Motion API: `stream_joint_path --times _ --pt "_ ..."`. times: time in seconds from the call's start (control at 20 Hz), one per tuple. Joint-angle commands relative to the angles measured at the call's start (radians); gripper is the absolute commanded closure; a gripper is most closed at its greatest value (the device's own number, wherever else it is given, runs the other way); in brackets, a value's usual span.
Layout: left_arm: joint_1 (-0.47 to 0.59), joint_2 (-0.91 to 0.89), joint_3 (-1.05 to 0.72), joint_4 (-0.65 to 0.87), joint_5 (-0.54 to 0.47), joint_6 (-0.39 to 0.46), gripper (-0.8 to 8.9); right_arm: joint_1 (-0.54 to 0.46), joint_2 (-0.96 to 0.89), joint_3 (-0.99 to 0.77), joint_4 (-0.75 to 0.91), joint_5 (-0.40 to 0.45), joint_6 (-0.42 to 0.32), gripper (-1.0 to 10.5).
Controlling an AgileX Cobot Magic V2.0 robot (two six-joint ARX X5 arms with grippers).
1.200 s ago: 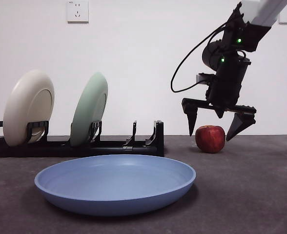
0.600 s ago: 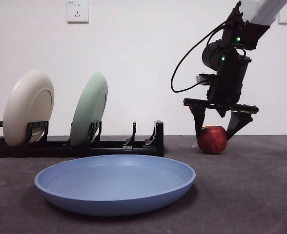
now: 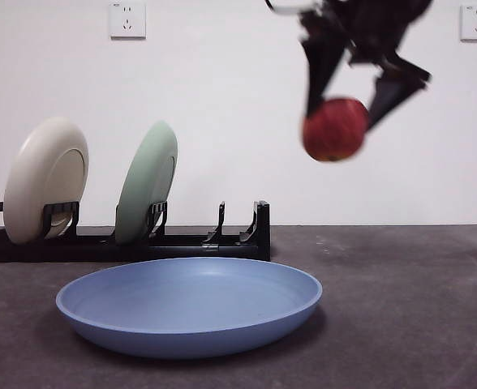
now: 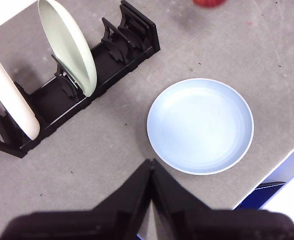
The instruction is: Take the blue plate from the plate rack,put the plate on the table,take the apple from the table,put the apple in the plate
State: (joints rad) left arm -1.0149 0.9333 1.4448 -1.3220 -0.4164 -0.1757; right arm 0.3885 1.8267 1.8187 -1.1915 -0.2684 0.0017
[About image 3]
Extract red apple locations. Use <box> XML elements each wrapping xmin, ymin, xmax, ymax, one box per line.
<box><xmin>302</xmin><ymin>96</ymin><xmax>372</xmax><ymax>163</ymax></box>

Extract blue plate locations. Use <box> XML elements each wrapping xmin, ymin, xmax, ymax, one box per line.
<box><xmin>55</xmin><ymin>256</ymin><xmax>324</xmax><ymax>361</ymax></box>

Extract green plate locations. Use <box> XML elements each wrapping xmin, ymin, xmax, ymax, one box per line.
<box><xmin>114</xmin><ymin>120</ymin><xmax>179</xmax><ymax>246</ymax></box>

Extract cream plate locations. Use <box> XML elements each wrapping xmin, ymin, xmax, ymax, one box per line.
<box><xmin>2</xmin><ymin>116</ymin><xmax>90</xmax><ymax>246</ymax></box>

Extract black plate rack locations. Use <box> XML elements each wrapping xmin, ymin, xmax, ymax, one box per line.
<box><xmin>0</xmin><ymin>199</ymin><xmax>272</xmax><ymax>263</ymax></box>

